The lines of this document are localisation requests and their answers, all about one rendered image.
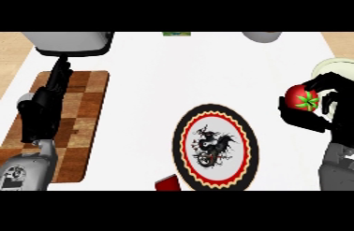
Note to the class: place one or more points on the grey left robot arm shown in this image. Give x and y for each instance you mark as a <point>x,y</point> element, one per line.
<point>28,169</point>

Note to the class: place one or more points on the small green object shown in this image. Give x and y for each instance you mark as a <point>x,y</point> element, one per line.
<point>177,33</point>

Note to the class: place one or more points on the pale cream bowl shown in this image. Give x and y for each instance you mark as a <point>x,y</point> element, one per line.
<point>334,69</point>

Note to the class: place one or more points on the red object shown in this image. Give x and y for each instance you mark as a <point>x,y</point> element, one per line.
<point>168,183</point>

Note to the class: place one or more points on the black rimmed dragon plate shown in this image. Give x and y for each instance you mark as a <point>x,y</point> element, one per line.
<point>216,147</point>

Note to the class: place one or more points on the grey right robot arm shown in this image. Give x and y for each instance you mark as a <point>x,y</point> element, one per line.
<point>337,167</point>

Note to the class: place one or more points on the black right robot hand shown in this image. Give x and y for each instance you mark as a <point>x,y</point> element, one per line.
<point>322,116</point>

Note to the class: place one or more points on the red tomato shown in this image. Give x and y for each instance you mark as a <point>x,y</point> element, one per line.
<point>300,97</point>

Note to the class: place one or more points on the grey round container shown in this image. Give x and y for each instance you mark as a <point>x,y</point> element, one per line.
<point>262,36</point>

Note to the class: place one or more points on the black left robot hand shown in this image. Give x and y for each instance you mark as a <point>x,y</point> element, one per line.
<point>42,113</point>

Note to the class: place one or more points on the checkered wooden cutting board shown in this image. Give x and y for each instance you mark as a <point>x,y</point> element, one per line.
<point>69,125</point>

